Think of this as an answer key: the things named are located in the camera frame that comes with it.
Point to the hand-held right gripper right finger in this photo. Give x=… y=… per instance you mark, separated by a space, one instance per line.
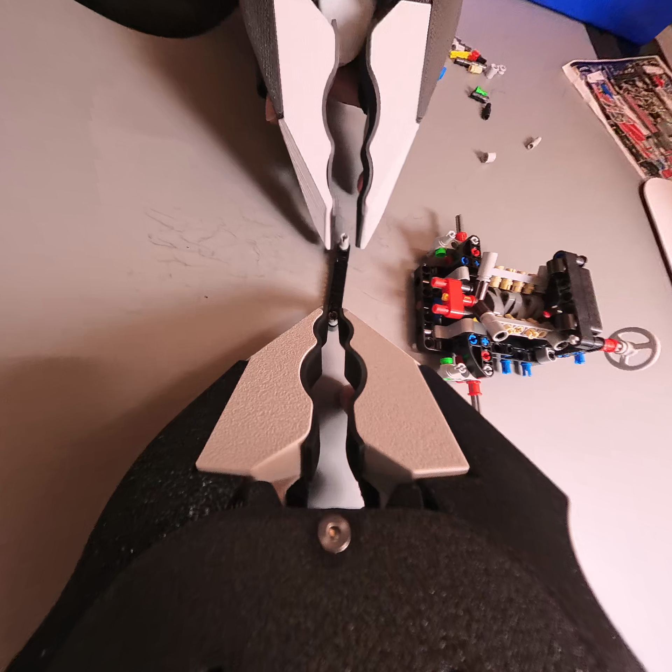
x=409 y=420

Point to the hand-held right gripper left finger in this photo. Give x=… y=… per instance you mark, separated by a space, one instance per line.
x=257 y=420

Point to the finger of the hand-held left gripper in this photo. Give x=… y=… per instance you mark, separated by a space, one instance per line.
x=401 y=78
x=304 y=78

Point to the grey lego bush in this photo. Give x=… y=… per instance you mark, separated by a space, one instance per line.
x=488 y=158

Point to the black lego beam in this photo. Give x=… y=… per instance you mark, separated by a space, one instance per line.
x=337 y=278

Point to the lego car chassis assembly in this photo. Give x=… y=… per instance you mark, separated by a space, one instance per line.
x=572 y=294

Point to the person's left forearm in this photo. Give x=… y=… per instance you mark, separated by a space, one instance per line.
x=157 y=15

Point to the pile of small lego pieces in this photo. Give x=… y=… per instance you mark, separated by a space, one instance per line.
x=467 y=57

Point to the person's left hand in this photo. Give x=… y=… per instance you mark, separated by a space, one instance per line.
x=349 y=86

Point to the person's right hand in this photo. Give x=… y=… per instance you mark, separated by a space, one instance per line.
x=346 y=399

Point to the blue plastic bin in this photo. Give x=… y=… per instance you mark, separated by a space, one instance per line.
x=619 y=18

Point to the holographic sticker sheet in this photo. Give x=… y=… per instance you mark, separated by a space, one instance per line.
x=630 y=110

